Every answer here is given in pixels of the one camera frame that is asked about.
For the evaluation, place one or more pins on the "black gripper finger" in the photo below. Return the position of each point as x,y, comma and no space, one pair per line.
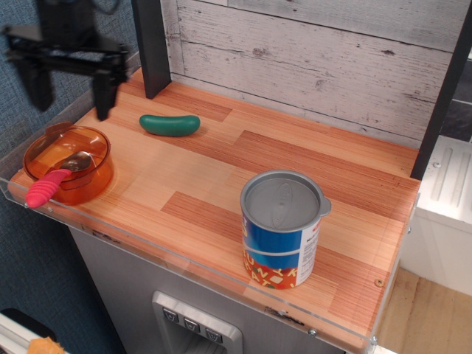
104,88
37,84

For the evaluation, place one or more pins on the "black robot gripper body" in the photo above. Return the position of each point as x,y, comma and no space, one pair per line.
65,40

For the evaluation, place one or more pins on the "pink handled metal spoon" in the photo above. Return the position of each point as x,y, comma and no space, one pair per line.
44,188

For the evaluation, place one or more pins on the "orange transparent plastic bowl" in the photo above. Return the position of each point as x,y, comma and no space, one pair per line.
59,142

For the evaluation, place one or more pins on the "green toy pickle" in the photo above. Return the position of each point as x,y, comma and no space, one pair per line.
170,126

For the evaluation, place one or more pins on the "clear acrylic edge guard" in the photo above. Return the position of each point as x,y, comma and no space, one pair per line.
177,200

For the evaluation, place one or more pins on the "grey toy fridge cabinet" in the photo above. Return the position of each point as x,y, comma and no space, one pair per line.
126,283

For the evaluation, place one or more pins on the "blue soup can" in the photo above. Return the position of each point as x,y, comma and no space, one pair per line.
281,217

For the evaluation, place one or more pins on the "silver dispenser button panel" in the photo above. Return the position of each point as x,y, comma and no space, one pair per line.
186,329

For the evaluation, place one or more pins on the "orange cloth item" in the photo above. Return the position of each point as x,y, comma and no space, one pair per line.
44,346

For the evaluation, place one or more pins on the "white toy sink unit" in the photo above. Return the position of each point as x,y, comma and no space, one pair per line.
437,245

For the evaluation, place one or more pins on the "dark grey left post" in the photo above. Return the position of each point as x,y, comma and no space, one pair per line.
151,38

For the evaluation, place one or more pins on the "dark grey post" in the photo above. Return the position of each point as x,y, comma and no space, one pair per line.
151,38
448,88

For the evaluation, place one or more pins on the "dark grey right post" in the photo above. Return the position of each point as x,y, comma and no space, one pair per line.
448,88

